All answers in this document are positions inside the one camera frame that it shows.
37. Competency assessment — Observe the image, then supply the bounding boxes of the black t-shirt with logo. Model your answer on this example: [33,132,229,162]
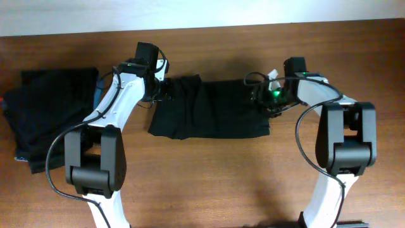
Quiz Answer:
[148,75,270,140]

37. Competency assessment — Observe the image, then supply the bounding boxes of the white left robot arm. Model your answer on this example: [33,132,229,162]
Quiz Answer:
[64,59,169,227]

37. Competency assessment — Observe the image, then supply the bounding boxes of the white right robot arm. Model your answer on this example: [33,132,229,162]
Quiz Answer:
[243,71,377,227]

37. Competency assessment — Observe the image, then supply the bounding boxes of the stack of folded dark clothes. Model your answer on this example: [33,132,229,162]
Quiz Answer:
[1,67,99,174]

